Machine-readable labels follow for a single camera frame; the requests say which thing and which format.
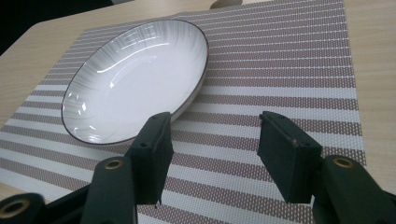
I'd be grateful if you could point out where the white ribbed plate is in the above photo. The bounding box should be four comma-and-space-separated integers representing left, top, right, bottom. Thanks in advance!
61, 19, 210, 147

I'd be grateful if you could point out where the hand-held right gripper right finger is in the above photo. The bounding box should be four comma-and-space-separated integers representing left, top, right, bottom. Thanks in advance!
257, 110, 324, 205

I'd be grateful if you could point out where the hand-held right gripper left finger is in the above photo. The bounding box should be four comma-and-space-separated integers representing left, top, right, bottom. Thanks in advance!
124, 111, 176, 207

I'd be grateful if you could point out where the striped woven placemat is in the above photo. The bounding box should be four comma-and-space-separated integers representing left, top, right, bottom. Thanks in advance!
0, 0, 368, 224

